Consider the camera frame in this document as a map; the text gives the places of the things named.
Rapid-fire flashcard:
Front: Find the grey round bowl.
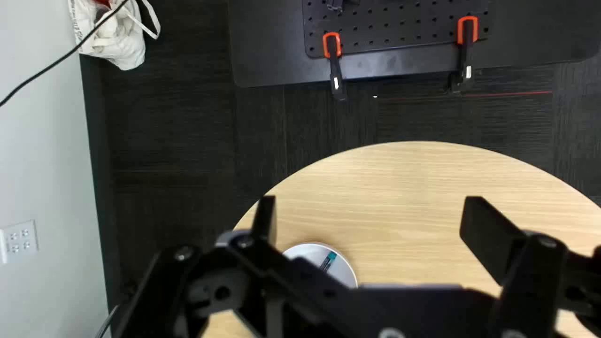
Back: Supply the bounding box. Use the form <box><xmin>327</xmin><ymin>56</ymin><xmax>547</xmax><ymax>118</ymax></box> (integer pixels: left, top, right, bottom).
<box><xmin>280</xmin><ymin>242</ymin><xmax>361</xmax><ymax>291</ymax></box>

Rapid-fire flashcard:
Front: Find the thin black wall cable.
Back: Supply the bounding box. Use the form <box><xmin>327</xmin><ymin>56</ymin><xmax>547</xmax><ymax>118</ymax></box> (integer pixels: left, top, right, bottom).
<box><xmin>0</xmin><ymin>0</ymin><xmax>132</xmax><ymax>109</ymax></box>

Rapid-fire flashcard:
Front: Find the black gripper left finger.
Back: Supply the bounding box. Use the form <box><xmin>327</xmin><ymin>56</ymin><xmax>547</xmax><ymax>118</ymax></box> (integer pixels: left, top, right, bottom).
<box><xmin>119</xmin><ymin>195</ymin><xmax>378</xmax><ymax>338</ymax></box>

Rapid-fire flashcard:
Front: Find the black pegboard plate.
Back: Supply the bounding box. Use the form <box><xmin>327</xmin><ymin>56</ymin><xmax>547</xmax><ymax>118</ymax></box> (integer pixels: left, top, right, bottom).
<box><xmin>303</xmin><ymin>0</ymin><xmax>494</xmax><ymax>62</ymax></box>

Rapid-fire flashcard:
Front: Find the white bag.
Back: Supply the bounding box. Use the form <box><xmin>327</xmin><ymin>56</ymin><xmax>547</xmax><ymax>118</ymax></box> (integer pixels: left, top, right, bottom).
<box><xmin>66</xmin><ymin>0</ymin><xmax>164</xmax><ymax>73</ymax></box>

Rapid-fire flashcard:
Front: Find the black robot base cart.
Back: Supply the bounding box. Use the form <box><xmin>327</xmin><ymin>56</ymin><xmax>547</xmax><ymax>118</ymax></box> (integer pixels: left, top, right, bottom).
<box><xmin>228</xmin><ymin>0</ymin><xmax>601</xmax><ymax>90</ymax></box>

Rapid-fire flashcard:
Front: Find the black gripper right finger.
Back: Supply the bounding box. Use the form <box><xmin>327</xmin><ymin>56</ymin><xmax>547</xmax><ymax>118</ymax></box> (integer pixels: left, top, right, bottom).
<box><xmin>459</xmin><ymin>195</ymin><xmax>601</xmax><ymax>338</ymax></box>

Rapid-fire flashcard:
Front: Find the orange black bar clamp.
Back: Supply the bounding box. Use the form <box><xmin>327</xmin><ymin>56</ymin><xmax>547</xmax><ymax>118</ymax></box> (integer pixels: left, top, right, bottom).
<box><xmin>321</xmin><ymin>30</ymin><xmax>350</xmax><ymax>103</ymax></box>
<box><xmin>445</xmin><ymin>15</ymin><xmax>481</xmax><ymax>96</ymax></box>

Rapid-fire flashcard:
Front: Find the white wall socket plate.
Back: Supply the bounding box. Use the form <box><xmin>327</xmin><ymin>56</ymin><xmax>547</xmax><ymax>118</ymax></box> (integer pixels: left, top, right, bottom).
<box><xmin>0</xmin><ymin>220</ymin><xmax>42</xmax><ymax>265</ymax></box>

